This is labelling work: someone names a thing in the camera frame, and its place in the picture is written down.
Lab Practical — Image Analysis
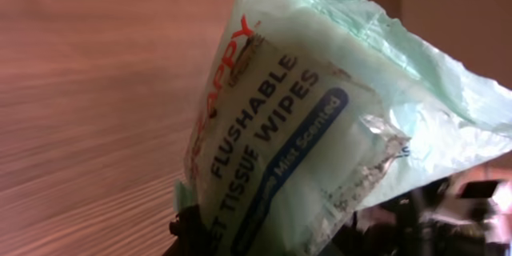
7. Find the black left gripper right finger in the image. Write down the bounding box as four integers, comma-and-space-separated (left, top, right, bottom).
327, 178, 511, 256

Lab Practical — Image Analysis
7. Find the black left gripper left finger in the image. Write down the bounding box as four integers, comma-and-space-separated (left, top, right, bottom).
162, 205, 213, 256

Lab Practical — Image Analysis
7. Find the mint flushable wipes pack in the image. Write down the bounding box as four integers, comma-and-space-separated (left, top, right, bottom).
176, 0, 511, 256

